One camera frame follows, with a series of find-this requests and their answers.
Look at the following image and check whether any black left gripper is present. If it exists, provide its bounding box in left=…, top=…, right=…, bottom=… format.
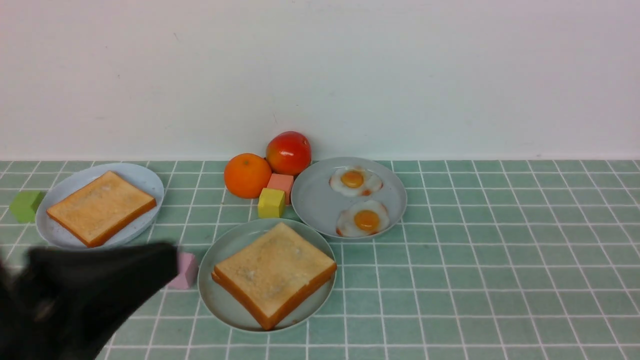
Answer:
left=0, top=243, right=179, bottom=360

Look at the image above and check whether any toast slice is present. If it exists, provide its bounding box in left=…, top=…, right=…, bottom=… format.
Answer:
left=198, top=271, right=336, bottom=333
left=46, top=170, right=157, bottom=249
left=213, top=221, right=338, bottom=306

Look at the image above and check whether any green cube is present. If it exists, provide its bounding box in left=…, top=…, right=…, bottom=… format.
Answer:
left=9, top=190, right=45, bottom=224

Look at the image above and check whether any light blue bread plate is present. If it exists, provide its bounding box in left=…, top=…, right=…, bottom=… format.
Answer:
left=35, top=162, right=165, bottom=251

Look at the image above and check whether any orange fruit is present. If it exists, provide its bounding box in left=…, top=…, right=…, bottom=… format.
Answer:
left=223, top=153, right=272, bottom=199

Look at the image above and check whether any yellow cube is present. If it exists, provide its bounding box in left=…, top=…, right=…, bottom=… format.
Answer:
left=257, top=187, right=286, bottom=219

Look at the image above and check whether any salmon pink cube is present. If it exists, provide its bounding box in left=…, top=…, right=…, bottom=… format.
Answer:
left=266, top=173, right=294, bottom=205

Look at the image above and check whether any red tomato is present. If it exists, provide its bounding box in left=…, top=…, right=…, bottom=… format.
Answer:
left=265, top=131, right=313, bottom=177

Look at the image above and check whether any grey egg plate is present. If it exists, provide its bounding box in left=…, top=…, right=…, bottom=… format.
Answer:
left=290, top=157, right=408, bottom=240

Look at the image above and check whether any front fried egg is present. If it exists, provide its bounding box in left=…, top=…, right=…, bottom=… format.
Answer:
left=336, top=200, right=390, bottom=238

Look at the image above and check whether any fried egg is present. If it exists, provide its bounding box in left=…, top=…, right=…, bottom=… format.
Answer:
left=336, top=200, right=390, bottom=238
left=329, top=166, right=384, bottom=198

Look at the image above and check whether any back fried egg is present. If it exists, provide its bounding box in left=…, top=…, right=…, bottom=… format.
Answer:
left=329, top=166, right=384, bottom=198

